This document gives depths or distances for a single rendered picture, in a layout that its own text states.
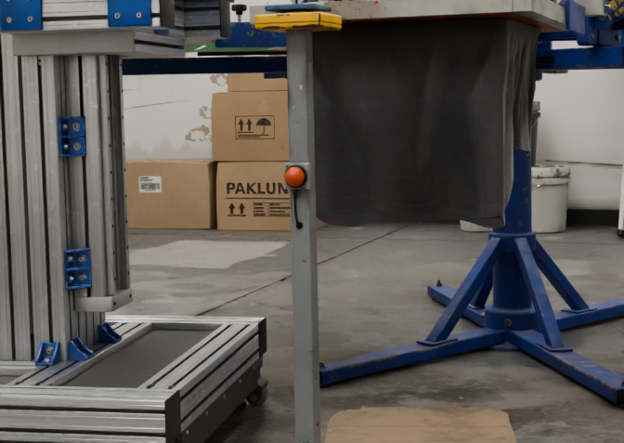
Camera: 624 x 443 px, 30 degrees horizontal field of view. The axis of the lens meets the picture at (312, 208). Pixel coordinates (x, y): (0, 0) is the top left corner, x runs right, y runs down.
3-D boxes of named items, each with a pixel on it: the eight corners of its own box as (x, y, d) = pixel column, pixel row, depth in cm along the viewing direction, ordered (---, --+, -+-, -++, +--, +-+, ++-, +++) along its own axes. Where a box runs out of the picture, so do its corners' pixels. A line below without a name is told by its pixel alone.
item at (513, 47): (508, 226, 239) (507, 17, 235) (490, 226, 240) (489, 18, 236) (541, 204, 282) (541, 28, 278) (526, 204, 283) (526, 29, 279)
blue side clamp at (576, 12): (570, 29, 267) (570, -2, 267) (548, 30, 269) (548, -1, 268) (585, 34, 295) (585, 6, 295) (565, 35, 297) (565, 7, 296)
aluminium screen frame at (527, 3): (532, 11, 222) (532, -9, 222) (249, 23, 242) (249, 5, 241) (580, 31, 296) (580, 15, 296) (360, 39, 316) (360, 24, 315)
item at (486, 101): (506, 230, 237) (505, 16, 233) (298, 227, 252) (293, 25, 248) (509, 228, 240) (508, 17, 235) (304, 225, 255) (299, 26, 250)
